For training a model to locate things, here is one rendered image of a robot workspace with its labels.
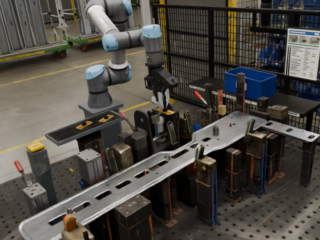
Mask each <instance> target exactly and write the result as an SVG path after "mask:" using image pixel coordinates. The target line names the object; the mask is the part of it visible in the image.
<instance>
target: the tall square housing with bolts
mask: <svg viewBox="0 0 320 240"><path fill-rule="evenodd" d="M76 158H77V162H78V167H79V172H80V176H82V178H83V179H82V180H83V185H84V189H86V188H88V187H90V186H92V185H94V184H96V183H98V182H100V181H102V180H103V179H104V178H105V176H104V171H103V165H102V160H101V155H100V154H99V153H97V152H96V151H94V150H93V149H91V148H89V149H86V150H84V151H81V152H79V153H77V154H76ZM104 197H106V192H105V193H103V194H101V195H99V196H97V197H96V198H97V199H99V200H100V199H102V198H104Z"/></svg>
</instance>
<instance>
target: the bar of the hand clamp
mask: <svg viewBox="0 0 320 240"><path fill-rule="evenodd" d="M204 88H205V94H206V101H207V108H208V109H210V110H211V107H212V109H213V111H211V112H215V109H214V102H213V95H212V89H214V84H211V83H207V84H204ZM211 114H212V113H211Z"/></svg>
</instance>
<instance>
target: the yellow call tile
mask: <svg viewBox="0 0 320 240"><path fill-rule="evenodd" d="M26 147H27V149H29V150H30V151H31V152H34V151H37V150H40V149H42V148H44V147H45V146H44V145H43V144H42V143H40V142H39V141H38V142H35V143H33V144H30V145H28V146H26Z"/></svg>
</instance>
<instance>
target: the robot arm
mask: <svg viewBox="0 0 320 240"><path fill-rule="evenodd" d="M85 14H86V17H87V19H88V20H89V22H91V23H93V24H94V25H95V27H96V28H97V30H98V31H99V32H100V34H101V35H102V44H103V47H104V49H105V51H106V52H110V57H111V60H110V61H109V66H107V67H105V66H104V65H95V66H92V67H90V68H88V69H87V70H86V80H87V85H88V91H89V97H88V107H89V108H92V109H102V108H106V107H108V106H110V105H112V104H113V101H112V97H111V95H110V93H109V91H108V86H112V85H117V84H123V83H126V82H129V81H130V79H131V76H132V71H131V66H130V64H129V63H128V62H127V61H126V58H125V50H126V49H132V48H138V47H145V52H146V59H147V63H145V66H148V72H149V74H148V75H147V76H146V77H144V81H145V88H146V89H149V90H153V95H154V96H153V97H152V98H151V99H152V101H153V102H155V103H156V104H157V105H158V107H159V108H160V109H161V110H163V108H167V105H168V102H169V99H170V92H171V89H172V88H175V87H177V86H178V83H179V82H178V81H177V80H176V79H175V78H174V77H173V76H172V75H171V74H170V73H169V72H168V71H167V70H166V69H165V68H164V67H161V66H163V65H164V53H163V46H162V38H161V31H160V26H159V25H158V24H153V25H147V26H144V27H143V28H139V29H136V30H131V31H125V23H126V22H127V21H128V16H131V14H132V10H131V4H130V1H129V0H90V1H89V2H88V4H87V5H86V8H85ZM146 81H147V85H148V86H146ZM160 91H161V92H160ZM163 101H164V105H163Z"/></svg>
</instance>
